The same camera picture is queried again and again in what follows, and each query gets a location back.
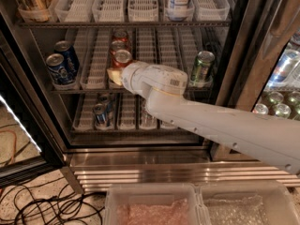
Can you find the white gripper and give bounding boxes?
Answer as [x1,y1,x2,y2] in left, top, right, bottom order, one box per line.
[107,61,152,95]

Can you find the red coke can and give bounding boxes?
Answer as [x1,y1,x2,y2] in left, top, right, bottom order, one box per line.
[112,29,128,43]
[112,50,132,68]
[110,40,127,56]

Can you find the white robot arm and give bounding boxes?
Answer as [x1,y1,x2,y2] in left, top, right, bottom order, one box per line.
[107,61,300,175]

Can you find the rear blue energy can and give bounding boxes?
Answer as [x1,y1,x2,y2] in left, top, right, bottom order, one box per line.
[98,93,113,119]

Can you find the blue energy can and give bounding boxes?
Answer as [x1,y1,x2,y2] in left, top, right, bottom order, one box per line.
[93,103,110,128]
[98,93,113,119]

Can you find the front blue energy can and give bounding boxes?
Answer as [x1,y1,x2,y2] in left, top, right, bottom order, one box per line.
[93,103,110,128]

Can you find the rear blue pepsi can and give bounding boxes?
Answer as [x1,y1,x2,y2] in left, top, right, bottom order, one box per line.
[54,40,80,77]

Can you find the blue pepsi can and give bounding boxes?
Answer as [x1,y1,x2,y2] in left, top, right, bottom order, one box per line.
[54,40,80,77]
[46,53,74,85]

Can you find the front blue pepsi can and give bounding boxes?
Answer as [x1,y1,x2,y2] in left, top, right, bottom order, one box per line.
[46,53,74,85]

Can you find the green soda can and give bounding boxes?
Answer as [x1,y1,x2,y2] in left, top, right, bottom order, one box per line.
[190,51,215,83]

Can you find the stainless fridge base grille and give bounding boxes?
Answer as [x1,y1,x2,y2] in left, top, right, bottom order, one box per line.
[67,150,300,192]

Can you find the white blue can top shelf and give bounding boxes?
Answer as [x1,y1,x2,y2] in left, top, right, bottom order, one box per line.
[166,0,191,21]

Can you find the yellow can top shelf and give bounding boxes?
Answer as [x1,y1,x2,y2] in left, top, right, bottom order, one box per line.
[18,0,53,23]

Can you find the open fridge door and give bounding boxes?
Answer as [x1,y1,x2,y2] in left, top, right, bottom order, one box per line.
[0,34,63,188]

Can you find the right fridge glass door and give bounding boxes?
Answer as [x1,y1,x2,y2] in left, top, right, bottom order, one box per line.
[209,0,300,161]

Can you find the clear water bottle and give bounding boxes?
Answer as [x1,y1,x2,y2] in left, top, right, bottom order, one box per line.
[141,99,157,129]

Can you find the left clear plastic bin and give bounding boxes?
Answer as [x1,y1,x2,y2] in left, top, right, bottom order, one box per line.
[103,183,211,225]

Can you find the clear plastic bin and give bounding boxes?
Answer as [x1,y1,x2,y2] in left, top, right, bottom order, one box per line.
[201,181,300,225]
[103,183,211,225]

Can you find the right clear plastic bin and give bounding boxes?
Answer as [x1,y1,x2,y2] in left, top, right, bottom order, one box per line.
[201,181,300,225]

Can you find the top wire shelf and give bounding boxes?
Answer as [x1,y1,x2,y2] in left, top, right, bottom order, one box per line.
[18,21,231,29]

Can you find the orange floor cable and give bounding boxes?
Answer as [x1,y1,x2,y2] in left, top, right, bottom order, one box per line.
[0,128,18,169]

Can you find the black floor cables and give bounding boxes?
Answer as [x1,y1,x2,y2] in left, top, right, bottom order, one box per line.
[0,176,105,225]

